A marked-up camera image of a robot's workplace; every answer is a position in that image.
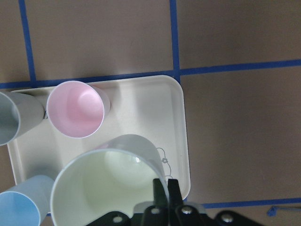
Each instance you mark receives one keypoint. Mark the grey ikea cup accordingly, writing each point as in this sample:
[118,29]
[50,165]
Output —
[19,113]

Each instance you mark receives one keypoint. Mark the light blue cup rear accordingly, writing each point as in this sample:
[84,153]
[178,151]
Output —
[27,203]

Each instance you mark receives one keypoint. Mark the cream plastic tray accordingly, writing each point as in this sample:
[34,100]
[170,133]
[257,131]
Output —
[152,107]

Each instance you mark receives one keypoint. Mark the white ikea cup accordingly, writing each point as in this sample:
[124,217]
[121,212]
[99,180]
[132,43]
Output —
[115,176]

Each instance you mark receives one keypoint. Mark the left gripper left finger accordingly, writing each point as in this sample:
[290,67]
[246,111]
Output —
[160,197]

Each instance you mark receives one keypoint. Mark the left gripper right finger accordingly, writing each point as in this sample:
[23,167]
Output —
[175,198]

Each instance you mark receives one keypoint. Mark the pink ikea cup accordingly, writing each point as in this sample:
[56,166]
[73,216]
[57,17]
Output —
[77,109]

